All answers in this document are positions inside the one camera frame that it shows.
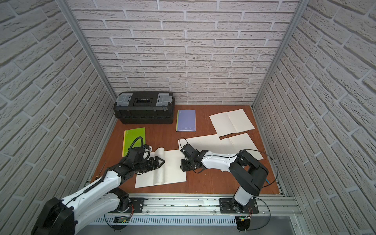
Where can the purple cover notebook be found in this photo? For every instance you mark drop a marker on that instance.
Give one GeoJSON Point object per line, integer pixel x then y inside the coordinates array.
{"type": "Point", "coordinates": [186, 121]}

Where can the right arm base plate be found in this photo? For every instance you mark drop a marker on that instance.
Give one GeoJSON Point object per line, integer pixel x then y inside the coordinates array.
{"type": "Point", "coordinates": [228, 205]}

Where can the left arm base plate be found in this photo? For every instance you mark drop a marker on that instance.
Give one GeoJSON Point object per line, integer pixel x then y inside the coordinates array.
{"type": "Point", "coordinates": [132, 204]}

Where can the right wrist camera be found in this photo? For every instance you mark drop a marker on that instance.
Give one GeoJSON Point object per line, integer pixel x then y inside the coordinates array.
{"type": "Point", "coordinates": [189, 151]}

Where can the black plastic toolbox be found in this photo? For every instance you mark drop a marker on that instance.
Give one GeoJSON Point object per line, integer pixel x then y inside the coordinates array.
{"type": "Point", "coordinates": [145, 107]}

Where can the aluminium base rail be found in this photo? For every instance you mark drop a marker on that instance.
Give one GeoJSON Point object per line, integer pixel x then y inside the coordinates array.
{"type": "Point", "coordinates": [203, 210]}

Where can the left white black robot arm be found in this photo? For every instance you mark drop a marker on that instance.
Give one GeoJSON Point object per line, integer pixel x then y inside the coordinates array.
{"type": "Point", "coordinates": [71, 214]}

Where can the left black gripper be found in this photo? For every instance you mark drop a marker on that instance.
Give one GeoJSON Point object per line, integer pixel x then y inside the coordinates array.
{"type": "Point", "coordinates": [150, 164]}

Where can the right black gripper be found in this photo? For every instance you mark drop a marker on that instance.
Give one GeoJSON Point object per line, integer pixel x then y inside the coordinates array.
{"type": "Point", "coordinates": [183, 167]}

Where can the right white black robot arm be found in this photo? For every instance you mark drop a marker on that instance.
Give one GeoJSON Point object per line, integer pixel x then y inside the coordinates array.
{"type": "Point", "coordinates": [245, 168]}

